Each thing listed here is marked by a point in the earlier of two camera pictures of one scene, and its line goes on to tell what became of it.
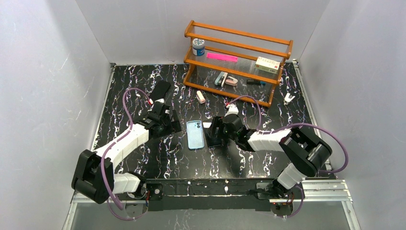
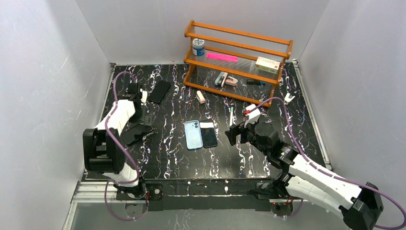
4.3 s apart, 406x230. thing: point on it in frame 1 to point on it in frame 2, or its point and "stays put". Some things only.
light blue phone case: [195, 135] stays put
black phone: [160, 90] stays put
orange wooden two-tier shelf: [233, 63] stays put
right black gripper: [216, 127] to [239, 133]
